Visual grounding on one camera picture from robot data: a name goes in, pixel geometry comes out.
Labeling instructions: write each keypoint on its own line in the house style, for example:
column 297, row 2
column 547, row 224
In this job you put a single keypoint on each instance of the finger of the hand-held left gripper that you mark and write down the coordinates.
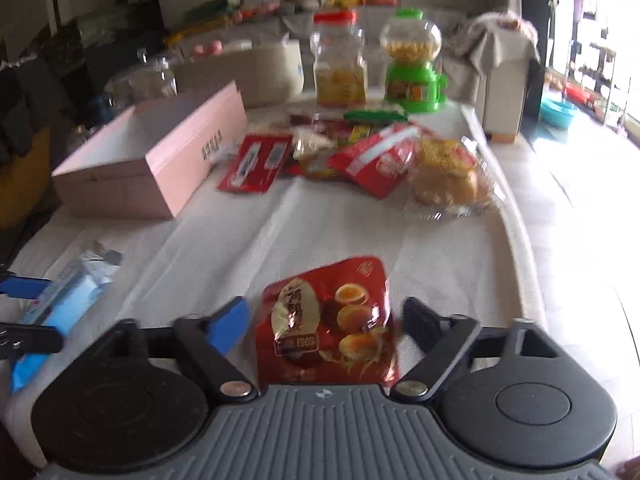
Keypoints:
column 22, row 287
column 35, row 341

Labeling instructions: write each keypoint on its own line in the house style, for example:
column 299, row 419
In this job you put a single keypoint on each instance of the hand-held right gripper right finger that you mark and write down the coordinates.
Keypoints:
column 419, row 320

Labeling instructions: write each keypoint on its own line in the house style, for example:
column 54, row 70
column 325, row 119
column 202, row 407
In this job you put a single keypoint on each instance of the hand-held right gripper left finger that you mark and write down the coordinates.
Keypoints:
column 232, row 327

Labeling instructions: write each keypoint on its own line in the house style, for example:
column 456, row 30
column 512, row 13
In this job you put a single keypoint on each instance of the blue snack packet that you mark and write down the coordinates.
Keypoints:
column 70, row 300

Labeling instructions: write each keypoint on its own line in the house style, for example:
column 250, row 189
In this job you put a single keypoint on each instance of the red egg snack packet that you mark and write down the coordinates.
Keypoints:
column 325, row 320

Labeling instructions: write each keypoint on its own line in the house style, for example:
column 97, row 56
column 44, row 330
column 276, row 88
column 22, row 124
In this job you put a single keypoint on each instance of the bread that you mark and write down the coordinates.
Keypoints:
column 445, row 185

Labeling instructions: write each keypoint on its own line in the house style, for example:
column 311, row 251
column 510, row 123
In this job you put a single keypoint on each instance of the pink cardboard box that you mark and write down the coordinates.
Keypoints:
column 165, row 180

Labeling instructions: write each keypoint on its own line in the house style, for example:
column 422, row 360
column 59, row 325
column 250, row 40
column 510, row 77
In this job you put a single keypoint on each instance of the red white-striped sausage packet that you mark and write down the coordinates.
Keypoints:
column 250, row 165

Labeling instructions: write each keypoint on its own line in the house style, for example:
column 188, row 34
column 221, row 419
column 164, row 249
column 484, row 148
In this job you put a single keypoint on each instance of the yellow cushion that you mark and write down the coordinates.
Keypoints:
column 25, row 185

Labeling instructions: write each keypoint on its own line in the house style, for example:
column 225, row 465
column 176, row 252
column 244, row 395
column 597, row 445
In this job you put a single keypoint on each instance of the red and white snack packet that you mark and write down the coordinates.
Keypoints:
column 380, row 165

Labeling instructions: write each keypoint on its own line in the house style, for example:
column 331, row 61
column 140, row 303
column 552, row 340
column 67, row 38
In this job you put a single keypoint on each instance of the small yellow-green packet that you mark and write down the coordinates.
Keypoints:
column 357, row 134

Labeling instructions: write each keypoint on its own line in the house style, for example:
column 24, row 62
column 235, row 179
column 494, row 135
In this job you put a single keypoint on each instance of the whitish snack packet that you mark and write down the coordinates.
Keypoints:
column 312, row 141

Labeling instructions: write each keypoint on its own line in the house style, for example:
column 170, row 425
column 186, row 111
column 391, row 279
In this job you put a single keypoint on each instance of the green plastic tube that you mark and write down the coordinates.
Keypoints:
column 375, row 116

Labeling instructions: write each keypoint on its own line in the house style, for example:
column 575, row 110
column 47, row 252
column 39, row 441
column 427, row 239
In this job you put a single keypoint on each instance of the green candy dispenser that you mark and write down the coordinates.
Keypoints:
column 410, row 85

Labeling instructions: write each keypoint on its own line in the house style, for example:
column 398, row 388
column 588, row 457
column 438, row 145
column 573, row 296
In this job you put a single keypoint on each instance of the clear glass jar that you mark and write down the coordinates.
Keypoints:
column 145, row 82

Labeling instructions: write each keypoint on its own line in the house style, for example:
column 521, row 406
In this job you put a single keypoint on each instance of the beige sofa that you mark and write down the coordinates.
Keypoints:
column 505, row 95

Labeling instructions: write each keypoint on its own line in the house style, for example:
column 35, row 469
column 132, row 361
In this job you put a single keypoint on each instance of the blue plastic basin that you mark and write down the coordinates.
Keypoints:
column 557, row 112

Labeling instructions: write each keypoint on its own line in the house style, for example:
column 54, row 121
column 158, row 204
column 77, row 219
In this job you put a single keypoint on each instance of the clear jar with red lid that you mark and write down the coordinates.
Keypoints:
column 340, row 80

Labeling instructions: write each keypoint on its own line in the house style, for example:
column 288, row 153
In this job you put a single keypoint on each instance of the pink soft items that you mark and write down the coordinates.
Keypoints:
column 207, row 50

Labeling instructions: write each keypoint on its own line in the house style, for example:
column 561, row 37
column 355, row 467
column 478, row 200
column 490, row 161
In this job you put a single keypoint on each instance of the red plastic basin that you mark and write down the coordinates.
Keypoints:
column 580, row 92

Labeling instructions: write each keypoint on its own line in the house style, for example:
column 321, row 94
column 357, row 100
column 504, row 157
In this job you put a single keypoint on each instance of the grey cloth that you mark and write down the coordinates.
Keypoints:
column 480, row 45

